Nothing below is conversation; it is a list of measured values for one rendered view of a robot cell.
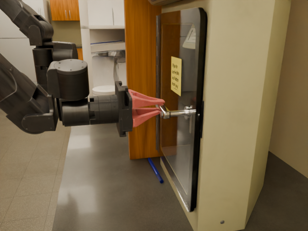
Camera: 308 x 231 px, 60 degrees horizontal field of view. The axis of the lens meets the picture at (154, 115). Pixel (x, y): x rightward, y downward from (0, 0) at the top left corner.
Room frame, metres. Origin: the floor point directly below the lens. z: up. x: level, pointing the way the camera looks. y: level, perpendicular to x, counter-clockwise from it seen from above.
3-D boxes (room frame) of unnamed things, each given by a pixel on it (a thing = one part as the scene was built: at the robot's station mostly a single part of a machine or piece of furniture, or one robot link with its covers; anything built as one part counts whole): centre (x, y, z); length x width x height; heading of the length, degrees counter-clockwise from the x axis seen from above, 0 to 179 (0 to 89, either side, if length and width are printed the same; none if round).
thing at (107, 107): (0.52, 0.09, 1.20); 0.07 x 0.07 x 0.10; 14
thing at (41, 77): (0.82, 0.34, 1.21); 0.10 x 0.07 x 0.07; 103
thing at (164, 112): (0.52, -0.03, 1.20); 0.10 x 0.05 x 0.03; 12
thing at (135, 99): (0.53, 0.02, 1.20); 0.09 x 0.07 x 0.07; 104
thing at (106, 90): (1.19, 0.22, 1.02); 0.13 x 0.13 x 0.15
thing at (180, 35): (0.60, -0.05, 1.19); 0.30 x 0.01 x 0.40; 12
